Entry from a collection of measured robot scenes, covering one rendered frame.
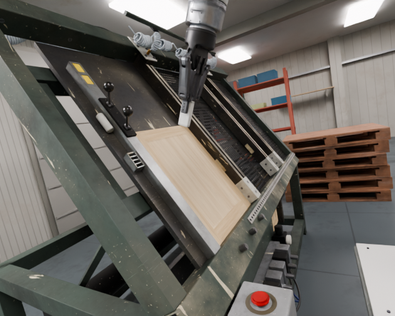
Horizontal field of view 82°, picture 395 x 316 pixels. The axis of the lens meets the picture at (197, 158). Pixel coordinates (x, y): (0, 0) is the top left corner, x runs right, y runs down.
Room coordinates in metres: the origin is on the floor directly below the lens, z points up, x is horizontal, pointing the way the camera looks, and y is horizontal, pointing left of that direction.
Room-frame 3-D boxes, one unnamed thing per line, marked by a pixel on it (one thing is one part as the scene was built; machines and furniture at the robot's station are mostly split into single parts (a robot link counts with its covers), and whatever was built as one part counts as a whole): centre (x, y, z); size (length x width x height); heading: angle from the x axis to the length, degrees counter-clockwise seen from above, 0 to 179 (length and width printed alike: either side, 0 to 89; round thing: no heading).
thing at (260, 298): (0.45, -0.08, 0.93); 0.04 x 0.04 x 0.02
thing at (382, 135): (3.35, -1.96, 0.46); 1.30 x 0.89 x 0.92; 61
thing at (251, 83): (6.57, -1.52, 1.24); 2.69 x 0.73 x 2.48; 60
